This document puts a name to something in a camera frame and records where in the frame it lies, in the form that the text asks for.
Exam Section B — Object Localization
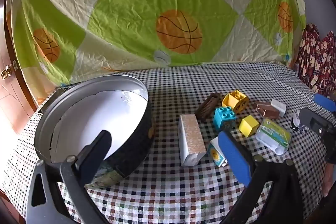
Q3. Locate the yellow rounded toy brick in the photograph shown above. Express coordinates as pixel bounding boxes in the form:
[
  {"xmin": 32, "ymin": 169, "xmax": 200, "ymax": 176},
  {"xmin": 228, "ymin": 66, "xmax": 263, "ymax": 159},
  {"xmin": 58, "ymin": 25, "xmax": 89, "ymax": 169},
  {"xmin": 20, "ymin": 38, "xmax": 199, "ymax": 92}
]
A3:
[{"xmin": 222, "ymin": 91, "xmax": 249, "ymax": 114}]

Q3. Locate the small white box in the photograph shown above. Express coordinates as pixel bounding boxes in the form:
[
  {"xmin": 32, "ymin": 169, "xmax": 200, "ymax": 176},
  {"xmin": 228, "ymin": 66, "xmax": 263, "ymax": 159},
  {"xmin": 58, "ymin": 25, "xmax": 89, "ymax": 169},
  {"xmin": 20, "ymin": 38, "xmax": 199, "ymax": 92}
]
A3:
[{"xmin": 270, "ymin": 98, "xmax": 286, "ymax": 117}]

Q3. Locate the brown chocolate-like block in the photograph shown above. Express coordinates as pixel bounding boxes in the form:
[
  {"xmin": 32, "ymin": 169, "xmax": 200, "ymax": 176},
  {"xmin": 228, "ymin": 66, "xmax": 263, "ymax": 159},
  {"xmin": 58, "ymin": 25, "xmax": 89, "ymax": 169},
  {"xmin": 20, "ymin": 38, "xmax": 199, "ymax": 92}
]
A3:
[{"xmin": 253, "ymin": 101, "xmax": 280, "ymax": 119}]

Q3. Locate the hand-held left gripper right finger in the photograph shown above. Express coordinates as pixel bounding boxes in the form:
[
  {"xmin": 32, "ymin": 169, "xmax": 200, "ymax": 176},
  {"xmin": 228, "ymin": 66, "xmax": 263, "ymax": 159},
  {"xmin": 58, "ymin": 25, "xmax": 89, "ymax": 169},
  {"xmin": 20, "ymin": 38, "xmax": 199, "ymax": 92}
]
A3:
[{"xmin": 218, "ymin": 130, "xmax": 311, "ymax": 224}]

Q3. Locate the yellow cube block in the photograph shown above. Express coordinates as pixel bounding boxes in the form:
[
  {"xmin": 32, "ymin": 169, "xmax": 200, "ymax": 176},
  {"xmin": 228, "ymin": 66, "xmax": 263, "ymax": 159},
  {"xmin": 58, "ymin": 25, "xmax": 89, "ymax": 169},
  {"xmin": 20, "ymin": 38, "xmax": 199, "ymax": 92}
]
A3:
[{"xmin": 238, "ymin": 116, "xmax": 260, "ymax": 138}]

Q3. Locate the checkered tablecloth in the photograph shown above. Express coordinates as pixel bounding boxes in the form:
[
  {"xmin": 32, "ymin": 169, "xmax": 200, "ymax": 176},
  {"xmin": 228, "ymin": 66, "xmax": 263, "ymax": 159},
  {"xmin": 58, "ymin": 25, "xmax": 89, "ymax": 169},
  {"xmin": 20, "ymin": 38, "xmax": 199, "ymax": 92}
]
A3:
[{"xmin": 0, "ymin": 63, "xmax": 331, "ymax": 224}]

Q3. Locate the red bear print cloth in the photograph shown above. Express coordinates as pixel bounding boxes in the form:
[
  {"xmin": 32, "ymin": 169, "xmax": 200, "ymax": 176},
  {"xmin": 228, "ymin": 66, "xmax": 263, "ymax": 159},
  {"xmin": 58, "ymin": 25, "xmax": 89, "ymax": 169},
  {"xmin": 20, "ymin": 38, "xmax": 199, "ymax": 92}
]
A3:
[{"xmin": 293, "ymin": 23, "xmax": 336, "ymax": 101}]

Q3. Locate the white sun print block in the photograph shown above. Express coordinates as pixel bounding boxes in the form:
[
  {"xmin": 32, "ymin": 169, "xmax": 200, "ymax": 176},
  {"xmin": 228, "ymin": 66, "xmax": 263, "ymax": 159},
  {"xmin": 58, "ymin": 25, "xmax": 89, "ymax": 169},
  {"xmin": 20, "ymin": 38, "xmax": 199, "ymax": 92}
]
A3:
[{"xmin": 209, "ymin": 136, "xmax": 229, "ymax": 168}]

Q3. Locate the green label plastic pack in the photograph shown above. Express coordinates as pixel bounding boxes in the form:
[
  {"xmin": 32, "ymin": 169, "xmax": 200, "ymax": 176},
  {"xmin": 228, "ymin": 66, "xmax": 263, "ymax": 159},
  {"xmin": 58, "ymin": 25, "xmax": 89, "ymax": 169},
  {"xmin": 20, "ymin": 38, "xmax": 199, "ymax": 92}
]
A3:
[{"xmin": 255, "ymin": 118, "xmax": 292, "ymax": 155}]

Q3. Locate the round black metal tin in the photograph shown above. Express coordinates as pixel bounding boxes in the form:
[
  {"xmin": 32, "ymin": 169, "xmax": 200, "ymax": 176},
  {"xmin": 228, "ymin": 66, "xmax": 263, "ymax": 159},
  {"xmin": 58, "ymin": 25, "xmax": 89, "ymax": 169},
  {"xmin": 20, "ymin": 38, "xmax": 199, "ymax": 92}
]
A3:
[{"xmin": 34, "ymin": 74, "xmax": 155, "ymax": 189}]

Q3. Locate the brass cabinet handle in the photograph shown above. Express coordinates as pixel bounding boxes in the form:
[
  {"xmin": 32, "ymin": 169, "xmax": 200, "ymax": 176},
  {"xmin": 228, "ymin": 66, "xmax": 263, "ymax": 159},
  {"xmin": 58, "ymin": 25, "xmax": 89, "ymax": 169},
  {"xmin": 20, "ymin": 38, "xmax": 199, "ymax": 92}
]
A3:
[{"xmin": 0, "ymin": 61, "xmax": 19, "ymax": 80}]

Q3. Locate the brown comb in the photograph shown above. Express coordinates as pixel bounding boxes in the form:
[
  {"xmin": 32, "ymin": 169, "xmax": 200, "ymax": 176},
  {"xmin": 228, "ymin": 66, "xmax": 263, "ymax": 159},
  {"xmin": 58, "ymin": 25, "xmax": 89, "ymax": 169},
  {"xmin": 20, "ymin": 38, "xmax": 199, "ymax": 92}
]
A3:
[{"xmin": 196, "ymin": 92, "xmax": 221, "ymax": 121}]

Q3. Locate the blue toy brick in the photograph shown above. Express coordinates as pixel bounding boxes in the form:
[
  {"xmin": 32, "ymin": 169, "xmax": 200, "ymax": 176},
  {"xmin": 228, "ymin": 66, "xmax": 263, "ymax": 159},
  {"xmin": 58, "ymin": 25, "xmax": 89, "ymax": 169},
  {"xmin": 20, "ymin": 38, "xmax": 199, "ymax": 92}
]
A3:
[{"xmin": 213, "ymin": 106, "xmax": 236, "ymax": 133}]

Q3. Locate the long white glitter box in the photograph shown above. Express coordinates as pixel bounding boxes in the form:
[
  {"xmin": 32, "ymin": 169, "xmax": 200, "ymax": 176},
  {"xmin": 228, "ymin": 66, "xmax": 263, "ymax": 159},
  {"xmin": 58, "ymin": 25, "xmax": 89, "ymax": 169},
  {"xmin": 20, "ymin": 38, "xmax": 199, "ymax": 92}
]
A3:
[{"xmin": 178, "ymin": 114, "xmax": 206, "ymax": 167}]

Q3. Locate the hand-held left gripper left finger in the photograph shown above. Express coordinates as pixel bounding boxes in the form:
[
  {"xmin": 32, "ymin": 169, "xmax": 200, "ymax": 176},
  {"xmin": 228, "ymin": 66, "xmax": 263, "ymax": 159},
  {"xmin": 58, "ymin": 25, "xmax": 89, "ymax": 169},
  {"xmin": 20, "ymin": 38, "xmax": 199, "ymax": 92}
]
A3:
[{"xmin": 25, "ymin": 130, "xmax": 113, "ymax": 224}]

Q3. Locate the person's right hand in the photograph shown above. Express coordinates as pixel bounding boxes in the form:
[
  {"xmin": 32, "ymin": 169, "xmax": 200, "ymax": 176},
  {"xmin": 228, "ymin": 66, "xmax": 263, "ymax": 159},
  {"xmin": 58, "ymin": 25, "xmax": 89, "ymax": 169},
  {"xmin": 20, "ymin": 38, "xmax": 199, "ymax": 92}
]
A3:
[{"xmin": 324, "ymin": 162, "xmax": 336, "ymax": 198}]

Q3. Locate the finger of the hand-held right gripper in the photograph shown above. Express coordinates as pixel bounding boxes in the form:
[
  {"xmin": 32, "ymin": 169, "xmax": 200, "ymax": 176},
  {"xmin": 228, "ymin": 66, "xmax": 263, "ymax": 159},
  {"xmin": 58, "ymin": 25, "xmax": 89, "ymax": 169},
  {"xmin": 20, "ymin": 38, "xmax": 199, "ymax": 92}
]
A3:
[
  {"xmin": 314, "ymin": 93, "xmax": 336, "ymax": 115},
  {"xmin": 299, "ymin": 108, "xmax": 332, "ymax": 135}
]

